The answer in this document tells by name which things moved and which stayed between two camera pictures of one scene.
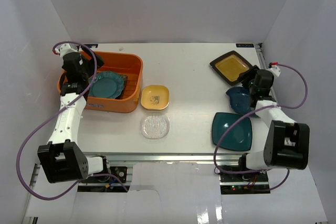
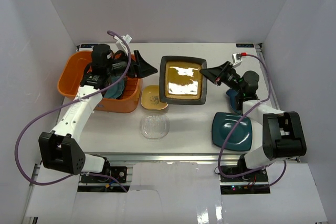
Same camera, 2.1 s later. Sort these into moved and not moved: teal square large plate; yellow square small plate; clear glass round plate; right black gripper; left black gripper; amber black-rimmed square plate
Moved: right black gripper; amber black-rimmed square plate; left black gripper
Not moved: clear glass round plate; yellow square small plate; teal square large plate
